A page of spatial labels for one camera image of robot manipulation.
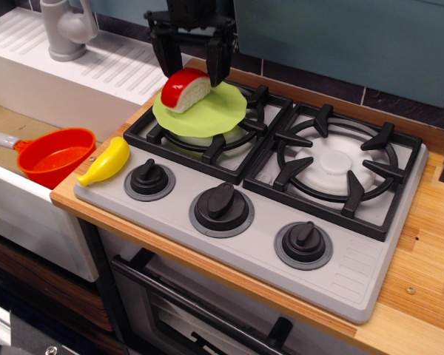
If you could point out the yellow plastic banana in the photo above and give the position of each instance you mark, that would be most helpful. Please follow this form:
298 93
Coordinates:
109 163

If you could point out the toy oven door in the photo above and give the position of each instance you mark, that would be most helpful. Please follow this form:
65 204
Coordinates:
184 312

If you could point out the red white cheese wedge toy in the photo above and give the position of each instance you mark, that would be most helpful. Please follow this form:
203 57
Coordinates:
184 89

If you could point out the white toy sink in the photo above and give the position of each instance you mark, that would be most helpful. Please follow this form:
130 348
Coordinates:
98 91

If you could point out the black left burner grate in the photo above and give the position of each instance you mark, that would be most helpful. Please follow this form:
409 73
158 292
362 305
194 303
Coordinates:
264 112

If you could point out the brass screw in countertop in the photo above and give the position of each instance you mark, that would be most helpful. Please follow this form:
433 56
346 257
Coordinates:
411 290

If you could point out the white right burner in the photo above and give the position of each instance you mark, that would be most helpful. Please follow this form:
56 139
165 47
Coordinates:
333 158

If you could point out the black right burner grate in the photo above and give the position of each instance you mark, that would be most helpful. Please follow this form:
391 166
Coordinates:
397 159

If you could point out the light green plastic plate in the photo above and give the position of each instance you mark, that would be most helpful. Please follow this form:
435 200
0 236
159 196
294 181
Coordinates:
219 112

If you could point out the black burner grate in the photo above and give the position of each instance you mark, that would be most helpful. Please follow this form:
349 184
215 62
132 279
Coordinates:
397 159
264 112

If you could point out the grey toy faucet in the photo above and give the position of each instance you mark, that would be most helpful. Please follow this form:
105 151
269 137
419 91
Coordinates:
68 32

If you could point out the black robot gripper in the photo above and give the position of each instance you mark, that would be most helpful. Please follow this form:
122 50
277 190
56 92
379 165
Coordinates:
192 23

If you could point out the black left stove knob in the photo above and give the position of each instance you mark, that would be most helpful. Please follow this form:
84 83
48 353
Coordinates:
149 182

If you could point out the black stove knob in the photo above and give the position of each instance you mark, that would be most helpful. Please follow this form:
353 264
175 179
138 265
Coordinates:
303 246
149 182
221 212

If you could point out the black middle stove knob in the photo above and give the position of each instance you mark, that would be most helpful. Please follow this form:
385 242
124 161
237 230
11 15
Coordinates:
221 212

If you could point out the black right stove knob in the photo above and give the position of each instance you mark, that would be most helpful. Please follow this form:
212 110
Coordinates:
303 246

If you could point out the orange plastic pot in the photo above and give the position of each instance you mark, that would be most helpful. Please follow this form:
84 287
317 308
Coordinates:
49 159

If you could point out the grey toy stove top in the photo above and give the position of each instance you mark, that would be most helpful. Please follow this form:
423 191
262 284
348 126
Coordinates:
348 285

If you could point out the black oven door handle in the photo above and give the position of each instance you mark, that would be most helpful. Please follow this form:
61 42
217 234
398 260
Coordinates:
196 309

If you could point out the white left burner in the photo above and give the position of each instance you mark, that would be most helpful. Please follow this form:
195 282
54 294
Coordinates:
238 142

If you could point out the white burner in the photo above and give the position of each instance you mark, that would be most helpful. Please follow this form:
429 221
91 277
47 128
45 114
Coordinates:
238 142
333 158

